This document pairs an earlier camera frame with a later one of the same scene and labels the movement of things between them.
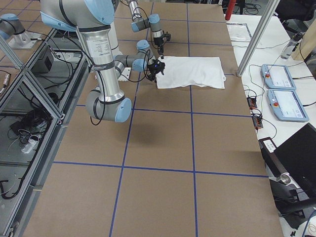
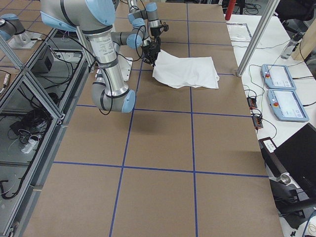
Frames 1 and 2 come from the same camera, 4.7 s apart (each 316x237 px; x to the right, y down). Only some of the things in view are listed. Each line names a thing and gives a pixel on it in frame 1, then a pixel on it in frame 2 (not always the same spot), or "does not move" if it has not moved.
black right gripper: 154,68 to 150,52
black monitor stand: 291,201 does not move
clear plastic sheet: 239,32 does not move
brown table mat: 186,162 does not move
